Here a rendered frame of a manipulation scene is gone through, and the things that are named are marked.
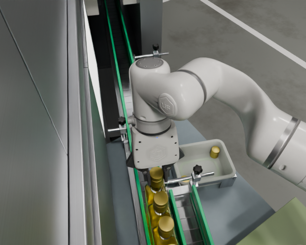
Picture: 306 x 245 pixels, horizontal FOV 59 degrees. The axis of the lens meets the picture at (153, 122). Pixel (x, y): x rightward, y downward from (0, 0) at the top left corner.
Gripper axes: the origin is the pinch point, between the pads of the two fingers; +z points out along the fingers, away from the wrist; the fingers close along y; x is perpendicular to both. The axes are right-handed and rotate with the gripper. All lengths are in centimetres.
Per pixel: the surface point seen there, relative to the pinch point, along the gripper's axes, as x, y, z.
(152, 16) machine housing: 92, 18, -11
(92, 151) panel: -5.1, -12.6, -14.8
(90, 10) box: 103, -12, -14
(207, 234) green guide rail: -5.3, 12.4, 22.1
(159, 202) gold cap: -6.8, -0.8, 2.0
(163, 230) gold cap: -12.6, -1.3, 3.6
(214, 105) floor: 141, 77, 83
